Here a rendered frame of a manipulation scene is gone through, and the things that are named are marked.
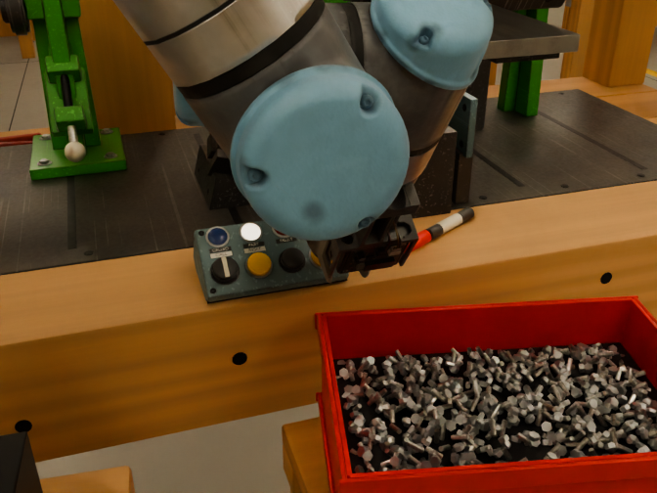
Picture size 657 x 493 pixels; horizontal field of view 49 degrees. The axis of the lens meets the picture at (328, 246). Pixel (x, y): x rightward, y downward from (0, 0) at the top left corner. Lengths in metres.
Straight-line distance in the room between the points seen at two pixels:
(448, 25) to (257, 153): 0.19
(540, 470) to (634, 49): 1.20
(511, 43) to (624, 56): 0.84
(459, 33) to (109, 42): 0.87
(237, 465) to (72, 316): 1.14
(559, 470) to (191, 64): 0.39
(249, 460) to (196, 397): 1.07
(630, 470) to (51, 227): 0.69
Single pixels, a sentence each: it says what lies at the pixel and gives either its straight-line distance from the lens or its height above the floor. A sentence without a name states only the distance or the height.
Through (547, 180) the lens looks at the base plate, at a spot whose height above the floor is 0.90.
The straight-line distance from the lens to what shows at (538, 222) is 0.93.
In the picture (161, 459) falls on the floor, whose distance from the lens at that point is 1.89.
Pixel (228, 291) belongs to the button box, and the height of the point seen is 0.91.
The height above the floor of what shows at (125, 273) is 0.90.
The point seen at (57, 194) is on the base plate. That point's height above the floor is 0.90.
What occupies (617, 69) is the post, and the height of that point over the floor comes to 0.92.
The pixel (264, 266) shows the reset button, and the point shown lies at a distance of 0.74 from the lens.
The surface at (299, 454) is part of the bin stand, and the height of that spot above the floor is 0.80.
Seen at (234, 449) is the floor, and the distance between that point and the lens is 1.89.
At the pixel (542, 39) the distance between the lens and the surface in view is 0.82.
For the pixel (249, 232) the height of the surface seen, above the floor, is 0.95.
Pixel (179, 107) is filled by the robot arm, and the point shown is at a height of 1.17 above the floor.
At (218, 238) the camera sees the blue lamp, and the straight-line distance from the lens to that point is 0.75.
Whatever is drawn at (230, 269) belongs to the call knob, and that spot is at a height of 0.93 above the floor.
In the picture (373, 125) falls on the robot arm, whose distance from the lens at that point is 0.30.
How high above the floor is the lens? 1.30
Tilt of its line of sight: 28 degrees down
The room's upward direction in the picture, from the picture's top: straight up
